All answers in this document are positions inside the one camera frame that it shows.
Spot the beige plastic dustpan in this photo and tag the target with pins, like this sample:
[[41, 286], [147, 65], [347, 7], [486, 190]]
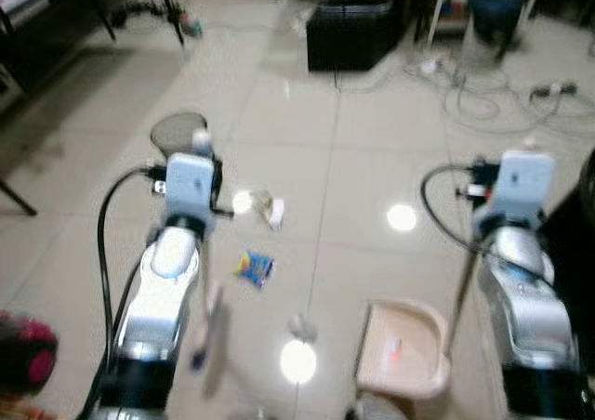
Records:
[[400, 346]]

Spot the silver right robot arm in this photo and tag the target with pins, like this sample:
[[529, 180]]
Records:
[[530, 318]]

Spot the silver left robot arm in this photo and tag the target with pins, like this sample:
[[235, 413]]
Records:
[[163, 299]]

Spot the crumpled white paper scrap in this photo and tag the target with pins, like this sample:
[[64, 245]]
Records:
[[270, 211]]

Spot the black mesh waste bin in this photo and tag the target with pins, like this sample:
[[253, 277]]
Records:
[[177, 132]]

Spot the blue snack wrapper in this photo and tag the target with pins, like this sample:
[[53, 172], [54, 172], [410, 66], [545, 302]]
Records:
[[254, 269]]

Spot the black round appliance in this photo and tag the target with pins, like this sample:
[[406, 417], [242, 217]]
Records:
[[569, 253]]

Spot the black power strip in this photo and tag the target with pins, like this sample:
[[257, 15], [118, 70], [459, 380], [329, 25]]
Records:
[[554, 90]]

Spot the white power strip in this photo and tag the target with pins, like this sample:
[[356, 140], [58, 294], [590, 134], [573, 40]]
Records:
[[429, 65]]

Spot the small grey crumpled scrap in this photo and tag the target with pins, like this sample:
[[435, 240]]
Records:
[[302, 326]]

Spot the blue bag on stand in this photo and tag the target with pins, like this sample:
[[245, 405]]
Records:
[[495, 19]]

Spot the small teal object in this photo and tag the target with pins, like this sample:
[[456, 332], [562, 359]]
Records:
[[191, 26]]

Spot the white stand pole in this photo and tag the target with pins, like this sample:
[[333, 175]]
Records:
[[439, 11]]

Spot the black box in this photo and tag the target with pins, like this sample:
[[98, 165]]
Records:
[[353, 34]]

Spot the dark table with black legs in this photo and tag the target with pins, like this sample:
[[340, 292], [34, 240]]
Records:
[[56, 30]]

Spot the pink and black fuzzy object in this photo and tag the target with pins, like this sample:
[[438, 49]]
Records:
[[23, 350]]

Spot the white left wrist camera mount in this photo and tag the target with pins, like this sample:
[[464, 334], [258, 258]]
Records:
[[189, 186]]

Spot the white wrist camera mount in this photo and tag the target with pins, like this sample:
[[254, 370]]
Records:
[[189, 186], [521, 188]]

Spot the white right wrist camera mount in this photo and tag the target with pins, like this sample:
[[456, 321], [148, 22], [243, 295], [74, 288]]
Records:
[[521, 188]]

